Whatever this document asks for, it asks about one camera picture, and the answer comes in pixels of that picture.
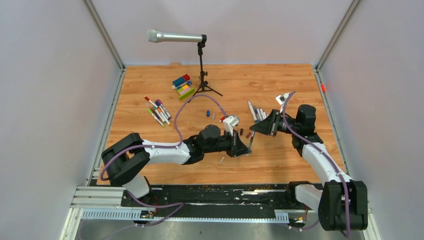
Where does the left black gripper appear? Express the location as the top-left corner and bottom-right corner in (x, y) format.
(204, 129), (252, 158)

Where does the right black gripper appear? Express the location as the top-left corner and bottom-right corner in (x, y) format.
(249, 109), (300, 136)

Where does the translucent blue pen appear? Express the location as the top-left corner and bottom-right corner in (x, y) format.
(253, 105), (261, 122)

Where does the white marker blue end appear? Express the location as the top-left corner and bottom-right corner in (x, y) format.
(247, 100), (258, 122)

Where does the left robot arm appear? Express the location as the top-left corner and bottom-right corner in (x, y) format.
(100, 124), (252, 207)

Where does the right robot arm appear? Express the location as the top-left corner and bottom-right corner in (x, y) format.
(250, 104), (368, 233)

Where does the black tripod microphone stand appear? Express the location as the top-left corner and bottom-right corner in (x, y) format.
(186, 34), (223, 97)

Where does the green yellow pink block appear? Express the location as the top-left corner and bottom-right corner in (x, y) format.
(177, 85), (195, 101)

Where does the blue red toy train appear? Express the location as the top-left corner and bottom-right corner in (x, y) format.
(171, 74), (192, 90)

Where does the white marker red tip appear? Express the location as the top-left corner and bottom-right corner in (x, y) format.
(144, 95), (158, 108)

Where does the silver microphone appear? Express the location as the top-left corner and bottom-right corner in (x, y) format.
(147, 29), (207, 43)

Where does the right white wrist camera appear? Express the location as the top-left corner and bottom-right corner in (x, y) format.
(275, 92), (290, 113)

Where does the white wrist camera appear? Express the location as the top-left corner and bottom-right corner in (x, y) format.
(275, 92), (290, 113)
(222, 115), (240, 136)

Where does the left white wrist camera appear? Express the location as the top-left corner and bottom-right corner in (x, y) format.
(222, 115), (240, 136)

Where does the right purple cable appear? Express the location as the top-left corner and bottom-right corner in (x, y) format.
(280, 91), (352, 239)

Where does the purple cable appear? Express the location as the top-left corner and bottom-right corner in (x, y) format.
(100, 94), (229, 229)
(280, 91), (352, 239)

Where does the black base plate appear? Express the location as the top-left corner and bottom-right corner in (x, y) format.
(139, 183), (316, 220)

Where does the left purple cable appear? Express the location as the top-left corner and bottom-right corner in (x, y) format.
(100, 94), (229, 229)

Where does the aluminium frame rail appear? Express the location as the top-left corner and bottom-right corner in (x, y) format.
(59, 187), (382, 240)

